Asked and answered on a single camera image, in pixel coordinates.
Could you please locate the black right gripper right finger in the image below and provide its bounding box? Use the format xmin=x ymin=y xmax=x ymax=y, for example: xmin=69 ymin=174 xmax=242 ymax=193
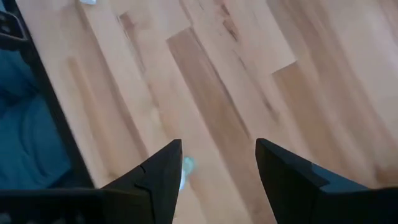
xmin=255 ymin=138 xmax=371 ymax=224

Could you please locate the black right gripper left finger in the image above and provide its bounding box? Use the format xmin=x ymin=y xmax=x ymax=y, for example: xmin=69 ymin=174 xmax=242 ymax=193
xmin=99 ymin=138 xmax=184 ymax=224

